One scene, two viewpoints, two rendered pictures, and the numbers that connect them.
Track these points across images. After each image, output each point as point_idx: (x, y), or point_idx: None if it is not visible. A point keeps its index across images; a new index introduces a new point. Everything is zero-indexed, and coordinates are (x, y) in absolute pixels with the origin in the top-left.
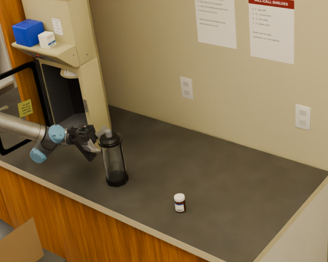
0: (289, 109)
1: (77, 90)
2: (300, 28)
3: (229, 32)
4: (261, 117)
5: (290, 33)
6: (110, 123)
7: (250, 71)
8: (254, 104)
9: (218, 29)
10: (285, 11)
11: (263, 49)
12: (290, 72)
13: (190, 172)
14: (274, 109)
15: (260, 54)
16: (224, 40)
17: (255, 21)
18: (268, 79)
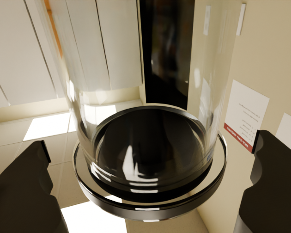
0: (247, 26)
1: None
2: (224, 107)
3: (285, 134)
4: (287, 2)
5: (229, 106)
6: None
7: (277, 78)
8: (290, 25)
9: None
10: (229, 124)
11: (253, 101)
12: (237, 71)
13: None
14: (263, 23)
15: (258, 96)
16: None
17: (252, 130)
18: (259, 65)
